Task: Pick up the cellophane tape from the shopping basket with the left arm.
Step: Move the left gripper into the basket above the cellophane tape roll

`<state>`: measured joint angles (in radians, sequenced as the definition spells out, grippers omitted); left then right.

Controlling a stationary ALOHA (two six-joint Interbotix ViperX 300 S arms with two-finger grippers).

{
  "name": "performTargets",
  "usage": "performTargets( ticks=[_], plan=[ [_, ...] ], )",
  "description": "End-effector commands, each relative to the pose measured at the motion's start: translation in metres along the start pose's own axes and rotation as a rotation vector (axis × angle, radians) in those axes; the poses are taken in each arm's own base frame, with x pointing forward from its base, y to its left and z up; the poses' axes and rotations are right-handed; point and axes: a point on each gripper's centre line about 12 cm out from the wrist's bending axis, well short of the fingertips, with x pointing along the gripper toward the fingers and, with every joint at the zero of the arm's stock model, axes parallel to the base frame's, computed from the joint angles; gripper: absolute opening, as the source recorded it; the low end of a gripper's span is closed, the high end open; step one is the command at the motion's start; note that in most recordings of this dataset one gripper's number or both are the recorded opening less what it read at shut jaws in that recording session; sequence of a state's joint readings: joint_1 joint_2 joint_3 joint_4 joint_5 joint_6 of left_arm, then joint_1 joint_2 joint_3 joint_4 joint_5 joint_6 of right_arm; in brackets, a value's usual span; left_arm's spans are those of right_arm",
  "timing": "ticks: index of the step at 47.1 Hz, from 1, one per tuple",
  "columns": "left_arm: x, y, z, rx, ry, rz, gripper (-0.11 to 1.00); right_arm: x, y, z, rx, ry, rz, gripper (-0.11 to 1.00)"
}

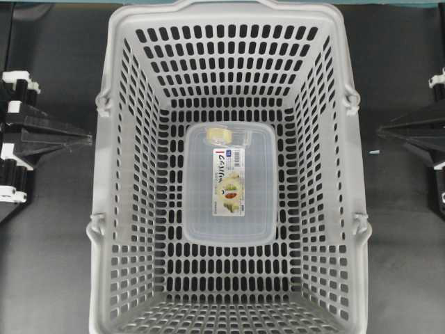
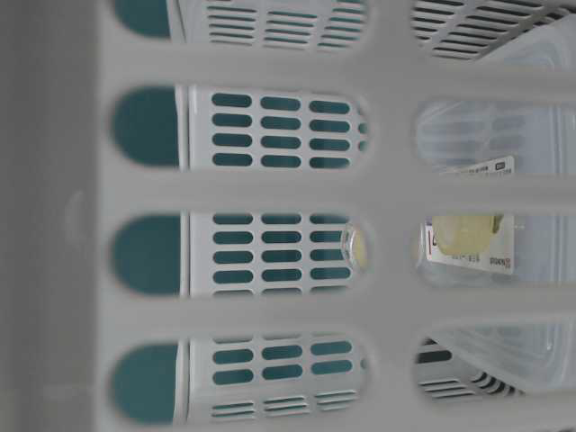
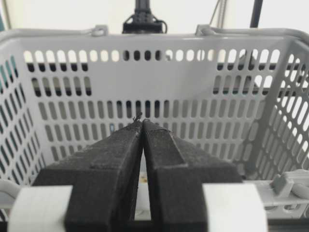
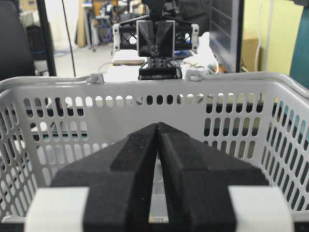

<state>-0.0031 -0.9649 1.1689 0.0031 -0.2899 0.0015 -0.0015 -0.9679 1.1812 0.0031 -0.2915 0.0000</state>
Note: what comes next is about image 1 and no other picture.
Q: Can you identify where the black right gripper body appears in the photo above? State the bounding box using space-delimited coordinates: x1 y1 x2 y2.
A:
428 68 444 212

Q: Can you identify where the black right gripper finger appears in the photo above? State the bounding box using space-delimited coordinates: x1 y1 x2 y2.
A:
378 129 438 167
378 104 444 134

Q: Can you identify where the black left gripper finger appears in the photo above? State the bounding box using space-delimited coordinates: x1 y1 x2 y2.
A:
12 129 93 167
7 104 89 136

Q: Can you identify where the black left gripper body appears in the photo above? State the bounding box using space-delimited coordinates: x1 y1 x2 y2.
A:
1 70 40 203

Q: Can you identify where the cellophane tape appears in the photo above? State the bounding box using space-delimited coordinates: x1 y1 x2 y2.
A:
206 127 252 147

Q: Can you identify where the grey plastic shopping basket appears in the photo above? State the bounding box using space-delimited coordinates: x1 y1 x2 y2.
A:
87 1 372 333

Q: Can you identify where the clear plastic food container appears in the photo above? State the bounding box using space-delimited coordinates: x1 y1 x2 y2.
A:
182 121 278 247

